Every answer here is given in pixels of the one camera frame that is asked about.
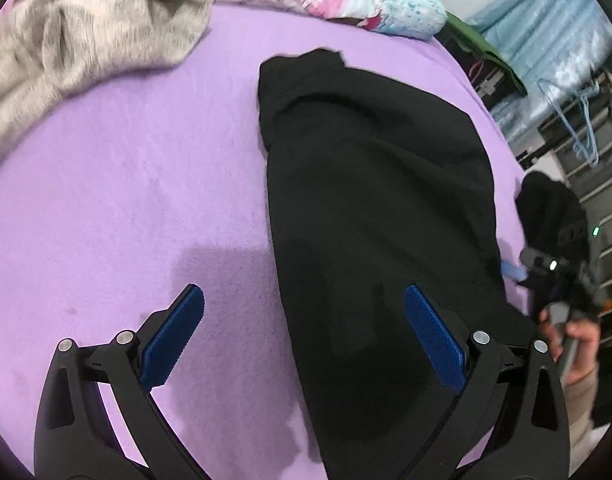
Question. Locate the person's right hand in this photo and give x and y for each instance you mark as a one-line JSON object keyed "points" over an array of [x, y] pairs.
{"points": [[583, 350]]}

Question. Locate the grey fleece garment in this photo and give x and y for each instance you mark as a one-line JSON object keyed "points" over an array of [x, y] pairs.
{"points": [[86, 45]]}

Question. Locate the blue clothes hangers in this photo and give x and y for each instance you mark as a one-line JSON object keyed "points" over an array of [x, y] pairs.
{"points": [[580, 147]]}

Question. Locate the person's right forearm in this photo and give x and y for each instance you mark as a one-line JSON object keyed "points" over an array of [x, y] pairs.
{"points": [[583, 410]]}

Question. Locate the purple bed sheet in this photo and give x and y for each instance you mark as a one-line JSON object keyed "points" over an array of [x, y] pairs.
{"points": [[136, 185]]}

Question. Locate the light blue curtain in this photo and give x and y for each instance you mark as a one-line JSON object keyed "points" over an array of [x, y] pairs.
{"points": [[545, 35]]}

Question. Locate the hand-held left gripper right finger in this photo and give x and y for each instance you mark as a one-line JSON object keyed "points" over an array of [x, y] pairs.
{"points": [[435, 340]]}

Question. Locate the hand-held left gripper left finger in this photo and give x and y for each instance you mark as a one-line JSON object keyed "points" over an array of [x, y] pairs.
{"points": [[173, 340]]}

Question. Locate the metal window railing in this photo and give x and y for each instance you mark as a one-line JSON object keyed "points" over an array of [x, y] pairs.
{"points": [[605, 200]]}

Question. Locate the black jacket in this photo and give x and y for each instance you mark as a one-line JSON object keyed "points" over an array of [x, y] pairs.
{"points": [[375, 210]]}

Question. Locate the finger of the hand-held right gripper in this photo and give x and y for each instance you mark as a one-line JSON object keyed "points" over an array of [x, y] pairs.
{"points": [[535, 260]]}

